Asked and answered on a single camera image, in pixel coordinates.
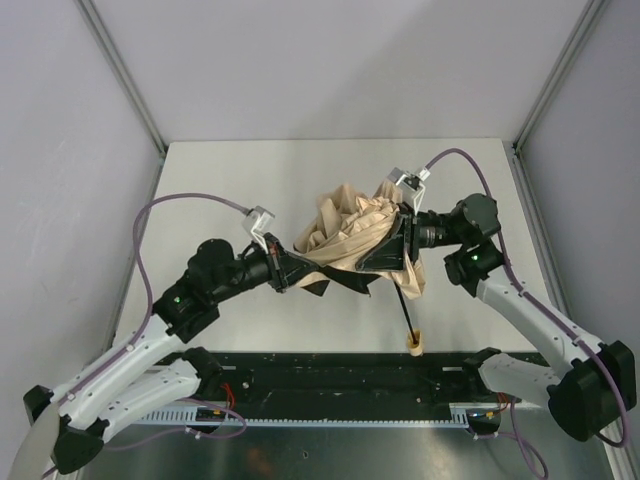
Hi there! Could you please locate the beige folding umbrella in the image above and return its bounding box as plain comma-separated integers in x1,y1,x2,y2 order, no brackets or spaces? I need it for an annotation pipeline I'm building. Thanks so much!
292,180,427,357

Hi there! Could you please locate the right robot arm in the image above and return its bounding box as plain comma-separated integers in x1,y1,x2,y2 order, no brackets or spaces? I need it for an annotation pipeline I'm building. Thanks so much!
356,193,637,441

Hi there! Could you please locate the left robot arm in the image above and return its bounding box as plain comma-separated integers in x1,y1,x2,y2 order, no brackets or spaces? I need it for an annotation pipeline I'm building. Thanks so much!
23,234,378,474

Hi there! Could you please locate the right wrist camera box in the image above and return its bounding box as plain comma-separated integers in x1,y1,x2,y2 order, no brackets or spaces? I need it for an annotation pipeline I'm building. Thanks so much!
387,167,430,213

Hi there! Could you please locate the right aluminium frame post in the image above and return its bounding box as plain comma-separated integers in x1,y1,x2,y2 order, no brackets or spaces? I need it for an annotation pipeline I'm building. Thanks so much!
514,0,609,151

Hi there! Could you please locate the aluminium frame post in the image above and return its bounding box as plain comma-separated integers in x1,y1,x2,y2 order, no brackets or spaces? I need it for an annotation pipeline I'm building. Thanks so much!
514,0,609,151
73,0,169,154

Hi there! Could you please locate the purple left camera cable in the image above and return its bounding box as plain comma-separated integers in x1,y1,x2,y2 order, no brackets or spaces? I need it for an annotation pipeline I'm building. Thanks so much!
39,192,251,476

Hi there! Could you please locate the purple camera cable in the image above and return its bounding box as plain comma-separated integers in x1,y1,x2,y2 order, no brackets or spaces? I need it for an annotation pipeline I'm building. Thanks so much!
422,147,631,446
39,192,251,476

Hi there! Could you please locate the grey cable duct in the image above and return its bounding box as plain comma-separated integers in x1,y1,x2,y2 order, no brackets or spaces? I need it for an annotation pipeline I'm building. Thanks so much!
142,402,511,427

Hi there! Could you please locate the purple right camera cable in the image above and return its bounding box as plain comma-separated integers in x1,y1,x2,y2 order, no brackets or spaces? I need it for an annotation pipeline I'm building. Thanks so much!
422,147,631,446

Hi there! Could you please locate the left aluminium frame post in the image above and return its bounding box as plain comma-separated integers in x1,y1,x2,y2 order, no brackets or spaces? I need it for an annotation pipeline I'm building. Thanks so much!
73,0,169,154

